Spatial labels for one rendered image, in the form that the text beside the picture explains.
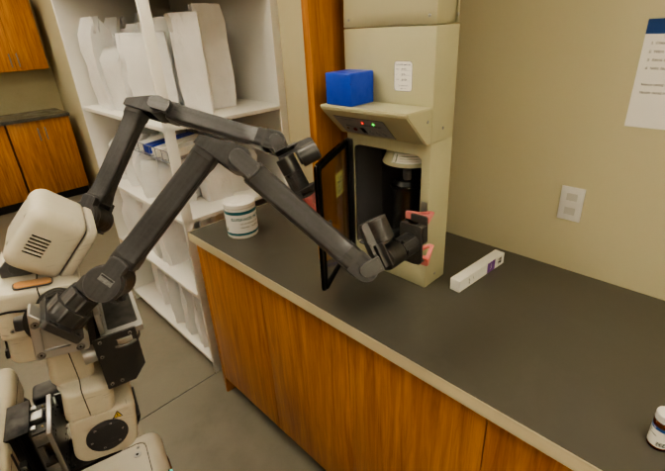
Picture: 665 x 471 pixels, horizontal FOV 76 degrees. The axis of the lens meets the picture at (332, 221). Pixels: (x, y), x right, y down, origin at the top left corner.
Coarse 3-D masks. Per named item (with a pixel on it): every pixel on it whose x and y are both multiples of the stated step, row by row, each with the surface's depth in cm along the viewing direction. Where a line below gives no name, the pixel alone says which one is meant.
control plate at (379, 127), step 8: (344, 120) 128; (352, 120) 125; (360, 120) 122; (368, 120) 120; (344, 128) 134; (352, 128) 130; (368, 128) 124; (376, 128) 122; (384, 128) 119; (376, 136) 127; (384, 136) 124; (392, 136) 121
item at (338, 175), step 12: (324, 156) 120; (336, 156) 129; (324, 168) 119; (336, 168) 130; (324, 180) 120; (336, 180) 131; (324, 192) 121; (336, 192) 132; (324, 204) 122; (336, 204) 134; (324, 216) 123; (336, 216) 135; (336, 228) 136; (348, 228) 150; (336, 264) 139; (324, 288) 129
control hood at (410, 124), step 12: (324, 108) 128; (336, 108) 124; (348, 108) 121; (360, 108) 118; (372, 108) 118; (384, 108) 117; (396, 108) 116; (408, 108) 115; (420, 108) 114; (336, 120) 131; (372, 120) 118; (384, 120) 115; (396, 120) 111; (408, 120) 108; (420, 120) 112; (348, 132) 135; (396, 132) 118; (408, 132) 114; (420, 132) 113
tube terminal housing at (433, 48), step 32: (352, 32) 125; (384, 32) 117; (416, 32) 111; (448, 32) 110; (352, 64) 129; (384, 64) 121; (416, 64) 114; (448, 64) 114; (384, 96) 124; (416, 96) 117; (448, 96) 118; (448, 128) 123; (448, 160) 128
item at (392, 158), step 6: (390, 150) 134; (384, 156) 137; (390, 156) 134; (396, 156) 132; (402, 156) 131; (408, 156) 130; (414, 156) 130; (384, 162) 136; (390, 162) 133; (396, 162) 132; (402, 162) 131; (408, 162) 130; (414, 162) 130; (420, 162) 130
